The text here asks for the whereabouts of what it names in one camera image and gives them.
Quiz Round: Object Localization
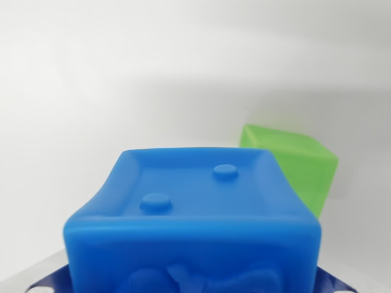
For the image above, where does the blue embossed toy cube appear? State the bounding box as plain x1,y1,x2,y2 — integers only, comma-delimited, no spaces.
62,147,322,293

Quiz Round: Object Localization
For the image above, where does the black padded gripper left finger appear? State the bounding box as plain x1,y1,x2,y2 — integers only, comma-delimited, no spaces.
26,264,75,293

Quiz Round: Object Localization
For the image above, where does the black padded gripper right finger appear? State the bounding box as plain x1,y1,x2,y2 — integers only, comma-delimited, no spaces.
315,264,357,293

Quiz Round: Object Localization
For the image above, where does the green embossed toy cube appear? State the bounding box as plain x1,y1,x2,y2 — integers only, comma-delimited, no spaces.
239,123,340,220

